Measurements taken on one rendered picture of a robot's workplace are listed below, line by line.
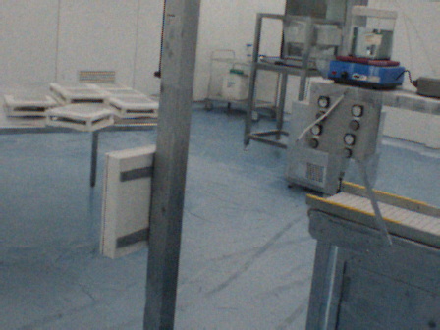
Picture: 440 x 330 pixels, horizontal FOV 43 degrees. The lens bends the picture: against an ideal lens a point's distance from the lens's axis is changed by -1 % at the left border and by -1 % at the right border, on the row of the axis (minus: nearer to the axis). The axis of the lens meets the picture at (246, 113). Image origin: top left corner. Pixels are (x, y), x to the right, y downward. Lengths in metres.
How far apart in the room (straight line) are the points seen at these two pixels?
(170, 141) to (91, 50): 5.95
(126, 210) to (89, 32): 5.93
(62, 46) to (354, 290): 5.58
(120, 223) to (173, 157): 0.20
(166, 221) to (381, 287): 0.86
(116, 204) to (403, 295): 1.03
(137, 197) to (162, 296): 0.27
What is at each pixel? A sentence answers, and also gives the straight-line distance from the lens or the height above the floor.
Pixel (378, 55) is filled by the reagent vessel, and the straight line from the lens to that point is 1.87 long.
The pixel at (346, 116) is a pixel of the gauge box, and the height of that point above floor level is 1.14.
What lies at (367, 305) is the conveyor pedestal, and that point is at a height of 0.50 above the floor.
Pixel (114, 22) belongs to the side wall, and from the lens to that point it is 7.45.
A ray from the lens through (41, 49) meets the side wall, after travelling 6.93.
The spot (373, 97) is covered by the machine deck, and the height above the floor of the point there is 1.22.
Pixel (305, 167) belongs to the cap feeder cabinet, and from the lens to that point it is 4.77.
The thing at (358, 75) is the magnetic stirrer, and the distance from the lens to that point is 1.85.
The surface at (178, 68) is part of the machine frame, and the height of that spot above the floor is 1.29.
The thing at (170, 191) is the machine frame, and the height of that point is 0.98.
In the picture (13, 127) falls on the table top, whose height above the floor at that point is 0.82.
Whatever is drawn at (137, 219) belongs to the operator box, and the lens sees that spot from 1.44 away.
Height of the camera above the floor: 1.42
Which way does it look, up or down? 10 degrees down
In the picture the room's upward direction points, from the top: 6 degrees clockwise
